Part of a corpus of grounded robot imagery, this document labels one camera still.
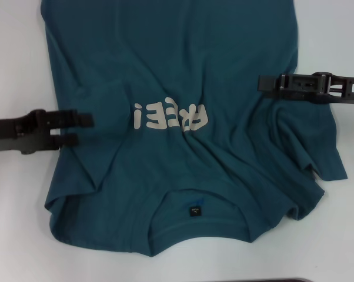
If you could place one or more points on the teal t-shirt with beige print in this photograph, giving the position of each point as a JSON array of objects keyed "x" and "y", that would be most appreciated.
[{"x": 165, "y": 58}]

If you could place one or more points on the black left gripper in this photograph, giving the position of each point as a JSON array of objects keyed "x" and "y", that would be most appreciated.
[{"x": 9, "y": 135}]

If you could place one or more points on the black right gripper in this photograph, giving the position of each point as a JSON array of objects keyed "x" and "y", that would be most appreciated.
[{"x": 344, "y": 88}]

